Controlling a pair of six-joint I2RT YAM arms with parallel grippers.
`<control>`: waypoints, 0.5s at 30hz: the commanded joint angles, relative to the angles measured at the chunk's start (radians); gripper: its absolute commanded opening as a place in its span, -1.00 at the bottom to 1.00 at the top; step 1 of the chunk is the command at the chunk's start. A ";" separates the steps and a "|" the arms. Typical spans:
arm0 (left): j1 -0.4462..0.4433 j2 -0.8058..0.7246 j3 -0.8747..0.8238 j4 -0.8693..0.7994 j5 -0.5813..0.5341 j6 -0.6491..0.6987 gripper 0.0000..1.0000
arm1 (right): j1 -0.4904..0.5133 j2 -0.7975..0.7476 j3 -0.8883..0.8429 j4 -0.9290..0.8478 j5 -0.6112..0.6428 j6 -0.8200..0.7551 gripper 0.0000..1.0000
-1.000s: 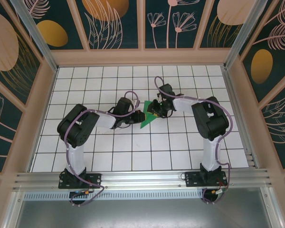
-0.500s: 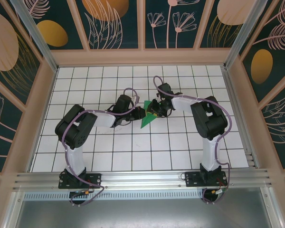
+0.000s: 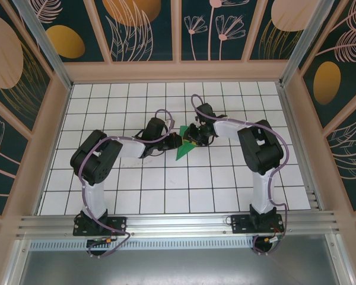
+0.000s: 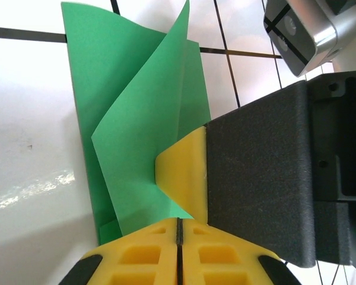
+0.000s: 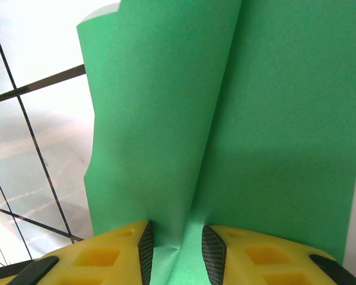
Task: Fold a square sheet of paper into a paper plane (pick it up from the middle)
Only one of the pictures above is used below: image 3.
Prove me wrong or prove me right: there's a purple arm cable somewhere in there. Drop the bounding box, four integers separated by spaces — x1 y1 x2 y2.
78 109 175 259
190 94 291 257

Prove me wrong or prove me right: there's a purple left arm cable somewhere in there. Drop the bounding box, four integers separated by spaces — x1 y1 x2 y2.
78 109 175 259

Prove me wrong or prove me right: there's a slotted metal cable duct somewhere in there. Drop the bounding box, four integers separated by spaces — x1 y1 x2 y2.
29 239 256 251

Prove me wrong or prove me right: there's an aluminium corner post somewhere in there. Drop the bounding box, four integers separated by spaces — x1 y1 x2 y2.
278 0 336 87
13 0 74 90

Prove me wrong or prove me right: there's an aluminium side strut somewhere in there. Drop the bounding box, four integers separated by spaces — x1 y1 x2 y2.
4 239 32 285
326 234 355 285

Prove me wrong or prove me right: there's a grey metal sheet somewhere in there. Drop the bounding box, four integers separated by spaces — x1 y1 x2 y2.
17 248 342 285

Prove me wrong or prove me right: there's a green paper sheet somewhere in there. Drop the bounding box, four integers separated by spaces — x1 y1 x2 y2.
175 125 207 161

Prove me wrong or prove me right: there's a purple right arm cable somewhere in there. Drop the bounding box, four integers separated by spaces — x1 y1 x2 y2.
190 94 291 257

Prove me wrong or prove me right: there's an aluminium side rail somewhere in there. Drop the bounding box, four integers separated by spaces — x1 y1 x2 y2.
277 83 326 212

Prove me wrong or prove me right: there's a long aluminium base rail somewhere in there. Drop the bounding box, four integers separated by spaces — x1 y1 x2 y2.
16 210 344 239

